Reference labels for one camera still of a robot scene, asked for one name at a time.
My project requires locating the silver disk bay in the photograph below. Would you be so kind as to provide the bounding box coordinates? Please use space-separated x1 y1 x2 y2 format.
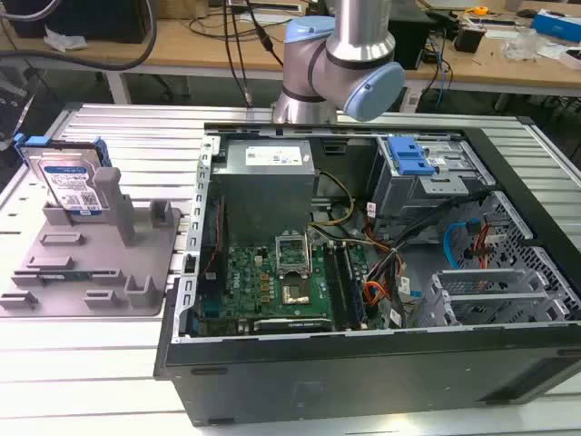
416 267 568 326

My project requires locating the hard disk in blue carrier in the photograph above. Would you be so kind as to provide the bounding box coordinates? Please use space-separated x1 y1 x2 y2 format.
13 133 113 216

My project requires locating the silver power supply unit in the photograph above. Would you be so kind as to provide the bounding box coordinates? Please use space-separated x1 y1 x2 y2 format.
209 138 321 249

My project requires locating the socket cover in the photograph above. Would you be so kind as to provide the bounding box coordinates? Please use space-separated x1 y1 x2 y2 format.
274 233 311 279

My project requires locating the green motherboard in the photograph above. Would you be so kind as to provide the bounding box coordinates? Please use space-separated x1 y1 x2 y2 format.
193 240 391 336

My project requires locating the CPU socket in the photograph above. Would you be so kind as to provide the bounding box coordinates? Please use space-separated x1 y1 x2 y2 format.
280 280 311 306

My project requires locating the graphics card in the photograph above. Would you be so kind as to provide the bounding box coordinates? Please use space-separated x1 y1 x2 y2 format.
252 317 333 335

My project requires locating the blue drive bay latch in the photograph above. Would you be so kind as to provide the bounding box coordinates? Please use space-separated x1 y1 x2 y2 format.
386 136 438 177

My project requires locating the silver optical drive cage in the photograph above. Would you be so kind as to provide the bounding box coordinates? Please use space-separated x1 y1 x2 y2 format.
365 134 497 228

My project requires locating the wooden desk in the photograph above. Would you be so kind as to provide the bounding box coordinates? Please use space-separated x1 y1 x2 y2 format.
0 0 581 97

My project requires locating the black open PC case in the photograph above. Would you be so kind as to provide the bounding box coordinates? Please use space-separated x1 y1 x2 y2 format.
153 115 581 428

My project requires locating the grey parts rack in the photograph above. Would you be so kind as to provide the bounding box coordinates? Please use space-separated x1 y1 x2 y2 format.
0 166 182 319

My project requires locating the black computer tower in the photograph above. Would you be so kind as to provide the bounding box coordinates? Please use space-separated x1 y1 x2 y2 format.
389 5 432 71

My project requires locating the white plastic bag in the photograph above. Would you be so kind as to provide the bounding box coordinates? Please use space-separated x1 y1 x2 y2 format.
43 25 88 52

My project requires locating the blue cardboard box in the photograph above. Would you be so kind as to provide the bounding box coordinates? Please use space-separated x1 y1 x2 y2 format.
531 9 581 43

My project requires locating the yellow and black wire bundle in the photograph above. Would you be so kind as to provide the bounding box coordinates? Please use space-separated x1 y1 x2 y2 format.
309 170 356 228

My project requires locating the blue wire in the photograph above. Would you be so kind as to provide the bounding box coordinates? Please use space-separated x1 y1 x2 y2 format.
442 217 480 270

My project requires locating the red wire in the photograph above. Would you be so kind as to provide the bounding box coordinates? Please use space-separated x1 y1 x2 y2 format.
471 215 496 270

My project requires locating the thick black cable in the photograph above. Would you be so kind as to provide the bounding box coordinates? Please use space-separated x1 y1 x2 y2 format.
0 0 160 72

